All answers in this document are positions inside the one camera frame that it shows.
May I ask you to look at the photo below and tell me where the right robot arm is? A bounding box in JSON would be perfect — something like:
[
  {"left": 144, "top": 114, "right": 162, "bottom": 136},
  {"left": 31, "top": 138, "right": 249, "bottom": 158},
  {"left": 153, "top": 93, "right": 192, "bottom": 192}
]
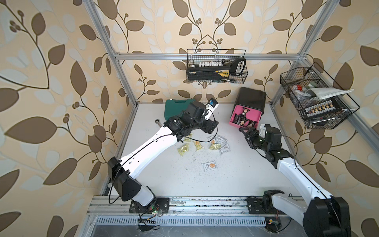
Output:
[{"left": 239, "top": 124, "right": 351, "bottom": 237}]

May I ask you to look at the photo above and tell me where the yellow cookie packet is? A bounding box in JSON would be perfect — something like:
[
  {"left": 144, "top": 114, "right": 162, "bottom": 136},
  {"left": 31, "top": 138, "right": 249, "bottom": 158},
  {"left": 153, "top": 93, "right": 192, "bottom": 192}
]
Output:
[
  {"left": 194, "top": 141, "right": 203, "bottom": 151},
  {"left": 177, "top": 144, "right": 189, "bottom": 156},
  {"left": 184, "top": 133, "right": 192, "bottom": 142},
  {"left": 209, "top": 143, "right": 222, "bottom": 150}
]

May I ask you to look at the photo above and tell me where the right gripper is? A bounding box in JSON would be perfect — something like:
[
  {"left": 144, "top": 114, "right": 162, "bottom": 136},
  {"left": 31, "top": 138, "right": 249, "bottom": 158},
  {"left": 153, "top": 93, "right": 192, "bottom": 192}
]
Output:
[{"left": 241, "top": 127, "right": 269, "bottom": 153}]

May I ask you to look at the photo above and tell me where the wire basket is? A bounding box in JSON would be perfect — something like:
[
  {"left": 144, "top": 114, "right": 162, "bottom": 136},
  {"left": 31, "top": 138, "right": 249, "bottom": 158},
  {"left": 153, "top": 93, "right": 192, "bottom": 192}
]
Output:
[
  {"left": 186, "top": 48, "right": 248, "bottom": 84},
  {"left": 280, "top": 62, "right": 360, "bottom": 129}
]

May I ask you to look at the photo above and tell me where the right wire basket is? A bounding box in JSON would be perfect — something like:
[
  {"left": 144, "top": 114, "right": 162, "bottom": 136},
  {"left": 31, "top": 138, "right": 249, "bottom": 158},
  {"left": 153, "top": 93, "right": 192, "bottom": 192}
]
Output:
[{"left": 280, "top": 62, "right": 360, "bottom": 129}]

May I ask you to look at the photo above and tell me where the black cookie packet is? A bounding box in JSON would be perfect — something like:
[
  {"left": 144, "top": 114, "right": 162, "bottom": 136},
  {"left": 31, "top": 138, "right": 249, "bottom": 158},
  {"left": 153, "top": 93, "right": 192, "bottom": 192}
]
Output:
[
  {"left": 247, "top": 119, "right": 256, "bottom": 127},
  {"left": 238, "top": 117, "right": 249, "bottom": 127},
  {"left": 241, "top": 108, "right": 250, "bottom": 117},
  {"left": 233, "top": 114, "right": 241, "bottom": 124}
]

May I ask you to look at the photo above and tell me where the black tool box in basket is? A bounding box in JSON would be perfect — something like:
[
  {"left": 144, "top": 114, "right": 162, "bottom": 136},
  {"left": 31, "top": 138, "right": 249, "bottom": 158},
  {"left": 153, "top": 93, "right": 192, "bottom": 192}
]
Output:
[{"left": 187, "top": 66, "right": 235, "bottom": 82}]

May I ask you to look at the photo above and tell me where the silver ratchet wrench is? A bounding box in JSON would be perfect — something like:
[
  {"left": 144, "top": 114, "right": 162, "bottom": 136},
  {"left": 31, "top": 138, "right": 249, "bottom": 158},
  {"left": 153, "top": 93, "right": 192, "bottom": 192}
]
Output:
[{"left": 155, "top": 119, "right": 162, "bottom": 127}]

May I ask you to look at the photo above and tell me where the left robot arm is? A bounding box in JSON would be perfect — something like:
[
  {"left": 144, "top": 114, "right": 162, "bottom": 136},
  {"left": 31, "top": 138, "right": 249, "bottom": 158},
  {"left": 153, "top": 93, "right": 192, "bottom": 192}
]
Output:
[{"left": 108, "top": 98, "right": 218, "bottom": 211}]

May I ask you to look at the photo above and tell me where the yellow cookie packet left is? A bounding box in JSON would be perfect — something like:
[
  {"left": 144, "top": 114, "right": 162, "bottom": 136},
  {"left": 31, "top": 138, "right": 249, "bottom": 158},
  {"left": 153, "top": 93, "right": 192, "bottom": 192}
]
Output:
[{"left": 177, "top": 144, "right": 189, "bottom": 156}]

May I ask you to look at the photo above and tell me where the white paper in basket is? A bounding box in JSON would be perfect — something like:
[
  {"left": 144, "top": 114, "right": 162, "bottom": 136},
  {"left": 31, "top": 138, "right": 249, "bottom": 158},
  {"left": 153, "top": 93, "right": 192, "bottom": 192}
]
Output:
[{"left": 305, "top": 87, "right": 354, "bottom": 100}]

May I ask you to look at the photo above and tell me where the white cookie packet barcode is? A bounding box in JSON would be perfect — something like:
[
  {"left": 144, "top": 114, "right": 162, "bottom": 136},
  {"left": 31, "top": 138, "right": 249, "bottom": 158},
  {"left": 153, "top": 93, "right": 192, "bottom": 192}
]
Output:
[{"left": 219, "top": 144, "right": 231, "bottom": 155}]

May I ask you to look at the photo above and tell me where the black pink drawer cabinet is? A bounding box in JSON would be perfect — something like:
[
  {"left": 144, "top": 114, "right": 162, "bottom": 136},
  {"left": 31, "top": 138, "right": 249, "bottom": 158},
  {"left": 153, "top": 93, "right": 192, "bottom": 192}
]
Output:
[{"left": 232, "top": 87, "right": 266, "bottom": 114}]

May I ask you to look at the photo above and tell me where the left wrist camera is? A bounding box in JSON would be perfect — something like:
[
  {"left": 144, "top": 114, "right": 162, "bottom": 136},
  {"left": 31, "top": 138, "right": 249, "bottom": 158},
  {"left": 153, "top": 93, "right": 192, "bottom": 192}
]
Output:
[{"left": 204, "top": 98, "right": 219, "bottom": 120}]

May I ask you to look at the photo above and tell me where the white cookie packet top right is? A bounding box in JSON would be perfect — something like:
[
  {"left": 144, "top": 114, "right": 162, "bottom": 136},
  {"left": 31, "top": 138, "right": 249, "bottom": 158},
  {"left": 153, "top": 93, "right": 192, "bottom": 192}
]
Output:
[{"left": 215, "top": 135, "right": 228, "bottom": 147}]

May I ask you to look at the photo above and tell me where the yellow cookie packet top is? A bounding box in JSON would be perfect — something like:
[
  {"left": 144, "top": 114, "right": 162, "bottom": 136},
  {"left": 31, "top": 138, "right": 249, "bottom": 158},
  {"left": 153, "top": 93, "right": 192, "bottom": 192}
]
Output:
[{"left": 184, "top": 133, "right": 192, "bottom": 142}]

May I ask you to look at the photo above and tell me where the back wire basket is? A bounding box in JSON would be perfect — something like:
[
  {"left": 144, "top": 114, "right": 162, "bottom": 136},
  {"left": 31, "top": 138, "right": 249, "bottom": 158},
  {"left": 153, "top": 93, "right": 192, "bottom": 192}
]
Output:
[{"left": 186, "top": 48, "right": 248, "bottom": 84}]

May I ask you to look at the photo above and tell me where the yellow cookie packet middle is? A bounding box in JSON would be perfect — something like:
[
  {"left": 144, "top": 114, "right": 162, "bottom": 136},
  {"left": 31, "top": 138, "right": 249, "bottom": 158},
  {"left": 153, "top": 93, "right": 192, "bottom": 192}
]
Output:
[{"left": 194, "top": 141, "right": 203, "bottom": 151}]

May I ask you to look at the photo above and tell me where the green plastic tool case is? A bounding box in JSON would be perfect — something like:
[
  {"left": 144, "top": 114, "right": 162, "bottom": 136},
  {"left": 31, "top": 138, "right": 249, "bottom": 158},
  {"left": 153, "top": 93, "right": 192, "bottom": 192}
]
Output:
[{"left": 164, "top": 99, "right": 195, "bottom": 120}]

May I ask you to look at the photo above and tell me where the pink top drawer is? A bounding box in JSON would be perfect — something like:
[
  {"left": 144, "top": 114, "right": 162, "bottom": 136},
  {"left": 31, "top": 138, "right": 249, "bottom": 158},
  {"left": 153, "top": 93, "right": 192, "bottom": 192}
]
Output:
[{"left": 229, "top": 105, "right": 263, "bottom": 128}]

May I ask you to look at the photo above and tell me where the black cookie packet bottom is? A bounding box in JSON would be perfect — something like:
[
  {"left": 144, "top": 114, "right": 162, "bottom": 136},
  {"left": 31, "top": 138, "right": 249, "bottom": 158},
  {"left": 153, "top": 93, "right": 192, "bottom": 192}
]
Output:
[{"left": 247, "top": 119, "right": 256, "bottom": 127}]

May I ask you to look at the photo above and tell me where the white cookie packet centre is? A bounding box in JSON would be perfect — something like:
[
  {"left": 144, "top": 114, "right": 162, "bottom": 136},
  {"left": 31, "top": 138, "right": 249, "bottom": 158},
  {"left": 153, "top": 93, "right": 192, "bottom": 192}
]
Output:
[{"left": 202, "top": 161, "right": 217, "bottom": 172}]

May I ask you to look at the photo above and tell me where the yellow cookie packet right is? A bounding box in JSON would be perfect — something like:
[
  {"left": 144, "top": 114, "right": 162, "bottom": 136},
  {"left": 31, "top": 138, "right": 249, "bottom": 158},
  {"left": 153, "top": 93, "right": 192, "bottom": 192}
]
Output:
[{"left": 209, "top": 143, "right": 222, "bottom": 150}]

